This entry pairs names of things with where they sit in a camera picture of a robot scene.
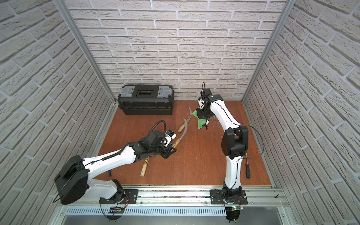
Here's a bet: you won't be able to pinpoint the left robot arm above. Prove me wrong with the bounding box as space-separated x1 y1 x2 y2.
54 130 176 205

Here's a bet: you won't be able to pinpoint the aluminium front rail frame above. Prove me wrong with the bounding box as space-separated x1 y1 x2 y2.
49 185 295 225

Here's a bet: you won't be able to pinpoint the black plastic toolbox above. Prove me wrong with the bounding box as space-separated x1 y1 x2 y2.
117 84 174 115

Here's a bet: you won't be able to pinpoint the wooden handle sickle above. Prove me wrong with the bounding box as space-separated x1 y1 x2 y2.
172 124 188 148
140 157 150 177
178 106 192 133

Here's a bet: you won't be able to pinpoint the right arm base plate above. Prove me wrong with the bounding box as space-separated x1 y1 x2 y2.
210 188 248 205

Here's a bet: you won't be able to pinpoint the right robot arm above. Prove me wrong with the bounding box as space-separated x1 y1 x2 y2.
193 89 248 197

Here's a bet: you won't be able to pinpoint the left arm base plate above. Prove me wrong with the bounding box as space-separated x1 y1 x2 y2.
99 189 139 204

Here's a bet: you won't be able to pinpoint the green rag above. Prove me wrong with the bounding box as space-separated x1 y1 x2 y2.
192 110 209 129

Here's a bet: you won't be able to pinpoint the black handled screwdriver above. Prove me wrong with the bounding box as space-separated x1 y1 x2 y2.
245 153 251 179

